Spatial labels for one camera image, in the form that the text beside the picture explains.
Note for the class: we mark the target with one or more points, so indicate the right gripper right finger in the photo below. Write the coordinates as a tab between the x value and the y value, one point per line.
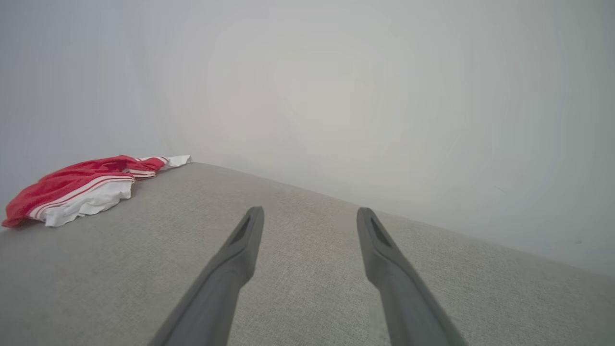
408	302

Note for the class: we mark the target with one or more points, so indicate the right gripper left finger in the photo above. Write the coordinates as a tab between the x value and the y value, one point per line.
216	293

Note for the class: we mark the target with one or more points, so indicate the red white-sleeved t-shirt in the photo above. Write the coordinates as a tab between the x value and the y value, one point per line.
72	180

